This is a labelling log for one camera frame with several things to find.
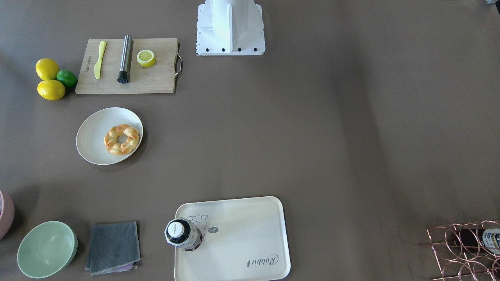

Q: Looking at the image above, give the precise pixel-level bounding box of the glazed twisted donut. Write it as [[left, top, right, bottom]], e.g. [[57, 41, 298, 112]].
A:
[[104, 123, 140, 155]]

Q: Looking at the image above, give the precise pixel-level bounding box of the white round plate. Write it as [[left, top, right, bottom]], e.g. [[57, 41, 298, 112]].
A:
[[76, 107, 143, 165]]

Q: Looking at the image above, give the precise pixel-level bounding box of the cream rectangular tray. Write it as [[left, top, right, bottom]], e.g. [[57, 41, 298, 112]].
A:
[[174, 196, 291, 281]]

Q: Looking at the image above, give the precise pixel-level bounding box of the dark sauce bottle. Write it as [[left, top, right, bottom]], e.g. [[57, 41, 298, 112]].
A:
[[164, 217, 202, 251]]

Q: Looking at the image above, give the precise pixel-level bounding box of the halved lemon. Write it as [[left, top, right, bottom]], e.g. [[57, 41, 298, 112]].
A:
[[136, 49, 156, 68]]

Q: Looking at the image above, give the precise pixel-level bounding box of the wooden cutting board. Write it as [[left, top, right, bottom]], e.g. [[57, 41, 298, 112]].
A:
[[75, 38, 182, 95]]

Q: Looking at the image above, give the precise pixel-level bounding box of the grey folded cloth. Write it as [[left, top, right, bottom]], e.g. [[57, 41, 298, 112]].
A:
[[85, 221, 141, 276]]

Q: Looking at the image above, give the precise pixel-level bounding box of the yellow plastic knife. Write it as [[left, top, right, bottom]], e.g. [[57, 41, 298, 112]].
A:
[[93, 41, 107, 80]]

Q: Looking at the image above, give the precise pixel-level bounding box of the green lime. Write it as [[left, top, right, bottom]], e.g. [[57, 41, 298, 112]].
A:
[[56, 69, 78, 88]]

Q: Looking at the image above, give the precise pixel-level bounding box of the yellow lemon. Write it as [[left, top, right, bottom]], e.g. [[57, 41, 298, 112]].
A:
[[37, 80, 66, 101], [35, 58, 60, 80]]

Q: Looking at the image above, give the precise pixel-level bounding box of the green bowl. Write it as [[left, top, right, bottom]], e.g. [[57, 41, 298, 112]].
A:
[[17, 221, 77, 279]]

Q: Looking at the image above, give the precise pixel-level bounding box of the pink bowl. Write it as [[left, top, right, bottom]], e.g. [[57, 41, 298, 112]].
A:
[[0, 191, 15, 239]]

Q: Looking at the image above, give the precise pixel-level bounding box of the bottle in rack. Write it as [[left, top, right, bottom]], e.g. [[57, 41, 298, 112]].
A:
[[453, 228, 500, 256]]

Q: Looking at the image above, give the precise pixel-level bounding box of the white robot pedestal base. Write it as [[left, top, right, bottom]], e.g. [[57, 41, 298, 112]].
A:
[[195, 0, 266, 56]]

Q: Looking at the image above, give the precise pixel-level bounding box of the copper wire bottle rack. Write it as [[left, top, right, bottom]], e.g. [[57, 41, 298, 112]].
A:
[[421, 219, 500, 281]]

